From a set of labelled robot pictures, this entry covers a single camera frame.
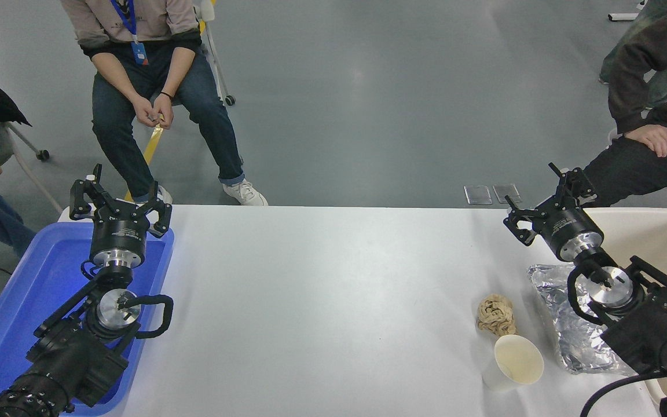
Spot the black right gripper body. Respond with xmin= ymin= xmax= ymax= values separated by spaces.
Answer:
xmin=536 ymin=203 xmax=604 ymax=251

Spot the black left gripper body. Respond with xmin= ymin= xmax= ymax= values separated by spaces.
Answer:
xmin=89 ymin=204 xmax=150 ymax=257

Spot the white paper cup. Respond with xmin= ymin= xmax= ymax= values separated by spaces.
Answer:
xmin=481 ymin=334 xmax=545 ymax=392

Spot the person's right hand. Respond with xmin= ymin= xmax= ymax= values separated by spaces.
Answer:
xmin=132 ymin=95 xmax=159 ymax=129

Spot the person's left hand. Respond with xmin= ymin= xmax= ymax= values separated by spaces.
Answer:
xmin=153 ymin=93 xmax=175 ymax=130

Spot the metal floor plate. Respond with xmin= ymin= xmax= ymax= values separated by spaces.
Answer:
xmin=493 ymin=184 xmax=522 ymax=204
xmin=464 ymin=185 xmax=493 ymax=205

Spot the grey wheeled chair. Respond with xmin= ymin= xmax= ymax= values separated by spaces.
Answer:
xmin=0 ymin=120 xmax=65 ymax=215

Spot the large pale plastic bin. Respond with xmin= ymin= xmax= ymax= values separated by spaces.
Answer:
xmin=582 ymin=207 xmax=667 ymax=417

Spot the crumpled tan paper ball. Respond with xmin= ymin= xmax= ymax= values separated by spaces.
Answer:
xmin=476 ymin=294 xmax=518 ymax=337

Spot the blue plastic tray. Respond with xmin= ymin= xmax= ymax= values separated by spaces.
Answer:
xmin=0 ymin=221 xmax=175 ymax=416

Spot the white wheeled chair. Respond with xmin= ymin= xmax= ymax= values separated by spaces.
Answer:
xmin=195 ymin=0 xmax=236 ymax=107

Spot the white chair base leg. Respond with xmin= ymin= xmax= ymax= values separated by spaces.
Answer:
xmin=608 ymin=0 xmax=648 ymax=22

